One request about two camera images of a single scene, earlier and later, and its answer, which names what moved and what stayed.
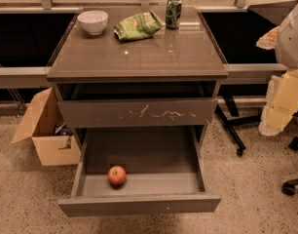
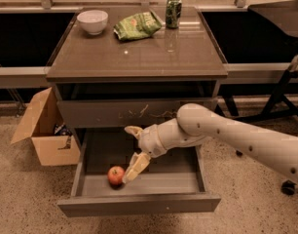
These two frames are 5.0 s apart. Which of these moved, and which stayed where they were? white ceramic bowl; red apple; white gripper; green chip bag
Moved: white gripper
Stayed: white ceramic bowl; green chip bag; red apple
